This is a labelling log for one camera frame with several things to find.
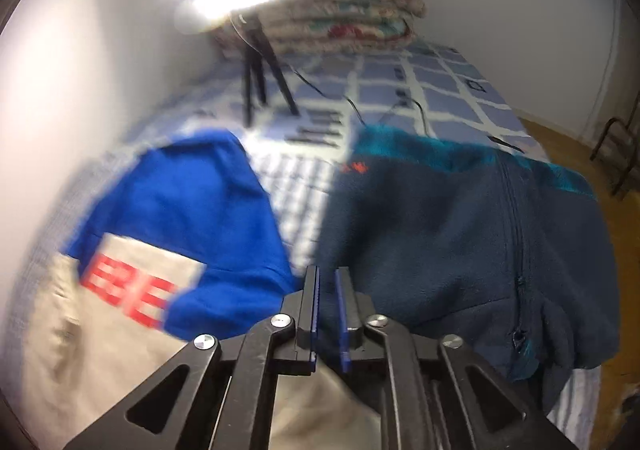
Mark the bed with striped blue sheet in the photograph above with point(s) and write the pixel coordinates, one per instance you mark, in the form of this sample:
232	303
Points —
300	190

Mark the beige and blue jacket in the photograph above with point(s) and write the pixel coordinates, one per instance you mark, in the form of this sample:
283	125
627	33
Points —
190	210

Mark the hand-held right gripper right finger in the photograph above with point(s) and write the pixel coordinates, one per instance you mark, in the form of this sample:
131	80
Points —
345	320

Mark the black tripod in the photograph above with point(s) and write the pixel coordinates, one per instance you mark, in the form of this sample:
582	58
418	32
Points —
248	79

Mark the folded floral quilt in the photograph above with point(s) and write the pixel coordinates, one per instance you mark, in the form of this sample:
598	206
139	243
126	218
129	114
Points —
350	14

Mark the black metal clothes rack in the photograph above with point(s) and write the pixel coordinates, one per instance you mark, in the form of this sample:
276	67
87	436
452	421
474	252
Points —
614	121

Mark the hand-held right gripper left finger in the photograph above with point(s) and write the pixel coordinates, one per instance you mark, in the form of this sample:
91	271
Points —
315	310

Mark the blue checked bed sheet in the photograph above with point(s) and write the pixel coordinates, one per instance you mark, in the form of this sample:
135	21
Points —
440	99

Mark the navy fleece jacket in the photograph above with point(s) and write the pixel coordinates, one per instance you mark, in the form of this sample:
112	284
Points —
440	230

